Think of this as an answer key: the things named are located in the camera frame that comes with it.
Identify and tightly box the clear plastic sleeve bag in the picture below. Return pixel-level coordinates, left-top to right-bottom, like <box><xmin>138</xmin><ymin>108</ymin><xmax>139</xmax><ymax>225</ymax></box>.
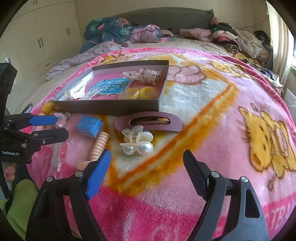
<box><xmin>51</xmin><ymin>142</ymin><xmax>68</xmax><ymax>172</ymax></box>

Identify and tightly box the pink fuzzy hair clip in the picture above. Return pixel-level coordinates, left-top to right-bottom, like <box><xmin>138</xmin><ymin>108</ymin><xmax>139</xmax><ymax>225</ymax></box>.
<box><xmin>54</xmin><ymin>113</ymin><xmax>71</xmax><ymax>128</ymax></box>

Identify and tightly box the blue square box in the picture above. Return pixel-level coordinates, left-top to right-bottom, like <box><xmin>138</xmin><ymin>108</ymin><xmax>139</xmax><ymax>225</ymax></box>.
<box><xmin>76</xmin><ymin>116</ymin><xmax>103</xmax><ymax>138</ymax></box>

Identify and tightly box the beige spiral hair tie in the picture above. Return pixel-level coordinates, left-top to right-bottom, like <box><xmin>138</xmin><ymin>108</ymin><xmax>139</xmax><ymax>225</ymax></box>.
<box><xmin>77</xmin><ymin>131</ymin><xmax>110</xmax><ymax>171</ymax></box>

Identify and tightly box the pearl clear claw clip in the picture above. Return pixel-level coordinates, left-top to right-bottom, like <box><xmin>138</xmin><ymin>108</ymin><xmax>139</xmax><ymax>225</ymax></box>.
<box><xmin>120</xmin><ymin>126</ymin><xmax>154</xmax><ymax>156</ymax></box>

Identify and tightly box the person's left hand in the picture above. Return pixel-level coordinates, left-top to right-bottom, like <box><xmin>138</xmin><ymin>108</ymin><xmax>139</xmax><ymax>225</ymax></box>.
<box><xmin>4</xmin><ymin>163</ymin><xmax>16</xmax><ymax>182</ymax></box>

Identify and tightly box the green cloth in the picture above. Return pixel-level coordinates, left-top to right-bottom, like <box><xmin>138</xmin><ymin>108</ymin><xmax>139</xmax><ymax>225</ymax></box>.
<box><xmin>1</xmin><ymin>179</ymin><xmax>39</xmax><ymax>240</ymax></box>

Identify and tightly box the white claw hair clip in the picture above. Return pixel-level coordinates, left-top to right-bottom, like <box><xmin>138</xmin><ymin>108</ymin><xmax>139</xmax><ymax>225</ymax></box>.
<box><xmin>65</xmin><ymin>82</ymin><xmax>86</xmax><ymax>99</ymax></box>

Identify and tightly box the blue Chinese text booklet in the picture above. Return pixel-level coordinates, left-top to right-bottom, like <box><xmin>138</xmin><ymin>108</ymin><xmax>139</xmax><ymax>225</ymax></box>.
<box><xmin>87</xmin><ymin>77</ymin><xmax>130</xmax><ymax>95</ymax></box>

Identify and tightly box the white wardrobe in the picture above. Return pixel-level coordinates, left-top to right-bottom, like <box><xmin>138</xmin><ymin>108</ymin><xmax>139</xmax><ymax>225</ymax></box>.
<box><xmin>1</xmin><ymin>0</ymin><xmax>82</xmax><ymax>113</ymax></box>

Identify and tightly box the lilac crumpled sheet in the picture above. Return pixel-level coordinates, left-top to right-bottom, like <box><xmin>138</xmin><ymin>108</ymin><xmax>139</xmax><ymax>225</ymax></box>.
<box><xmin>46</xmin><ymin>41</ymin><xmax>133</xmax><ymax>81</ymax></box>

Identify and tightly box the dark cardboard tray box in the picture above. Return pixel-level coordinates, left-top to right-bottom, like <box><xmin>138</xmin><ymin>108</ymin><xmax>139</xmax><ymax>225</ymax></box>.
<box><xmin>52</xmin><ymin>60</ymin><xmax>169</xmax><ymax>116</ymax></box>

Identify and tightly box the pink cartoon fleece blanket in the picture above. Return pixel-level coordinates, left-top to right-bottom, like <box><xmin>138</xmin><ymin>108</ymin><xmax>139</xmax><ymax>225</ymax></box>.
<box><xmin>21</xmin><ymin>47</ymin><xmax>296</xmax><ymax>241</ymax></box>

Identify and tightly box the teal floral quilt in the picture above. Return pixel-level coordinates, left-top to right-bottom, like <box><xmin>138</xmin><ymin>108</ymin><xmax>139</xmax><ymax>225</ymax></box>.
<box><xmin>80</xmin><ymin>17</ymin><xmax>136</xmax><ymax>54</ymax></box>

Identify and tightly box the floral sheer scrunchie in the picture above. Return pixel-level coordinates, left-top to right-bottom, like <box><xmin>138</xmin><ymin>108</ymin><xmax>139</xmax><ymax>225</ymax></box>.
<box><xmin>122</xmin><ymin>68</ymin><xmax>163</xmax><ymax>85</ymax></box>

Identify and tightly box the purple pyjama garment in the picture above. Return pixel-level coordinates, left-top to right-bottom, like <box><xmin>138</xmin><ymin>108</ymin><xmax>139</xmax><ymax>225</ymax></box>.
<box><xmin>129</xmin><ymin>24</ymin><xmax>163</xmax><ymax>43</ymax></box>

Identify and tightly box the grey bed headboard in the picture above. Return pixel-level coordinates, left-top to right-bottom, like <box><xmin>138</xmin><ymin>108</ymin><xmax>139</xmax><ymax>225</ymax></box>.
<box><xmin>114</xmin><ymin>7</ymin><xmax>214</xmax><ymax>34</ymax></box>

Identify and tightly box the pile of clothes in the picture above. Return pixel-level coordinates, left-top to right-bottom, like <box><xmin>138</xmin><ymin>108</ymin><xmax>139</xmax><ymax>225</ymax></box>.
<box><xmin>210</xmin><ymin>17</ymin><xmax>283</xmax><ymax>95</ymax></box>

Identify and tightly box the beige curtain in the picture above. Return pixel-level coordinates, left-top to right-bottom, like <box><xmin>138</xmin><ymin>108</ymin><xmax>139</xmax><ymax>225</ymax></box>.
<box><xmin>266</xmin><ymin>1</ymin><xmax>294</xmax><ymax>86</ymax></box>

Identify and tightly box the pink folded garment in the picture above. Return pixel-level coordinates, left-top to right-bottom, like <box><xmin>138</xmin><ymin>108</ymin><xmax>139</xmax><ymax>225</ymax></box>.
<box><xmin>179</xmin><ymin>28</ymin><xmax>213</xmax><ymax>42</ymax></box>

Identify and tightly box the yellow hair ties bag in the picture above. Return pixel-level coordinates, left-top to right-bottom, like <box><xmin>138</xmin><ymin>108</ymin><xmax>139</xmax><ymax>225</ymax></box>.
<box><xmin>119</xmin><ymin>86</ymin><xmax>159</xmax><ymax>99</ymax></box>

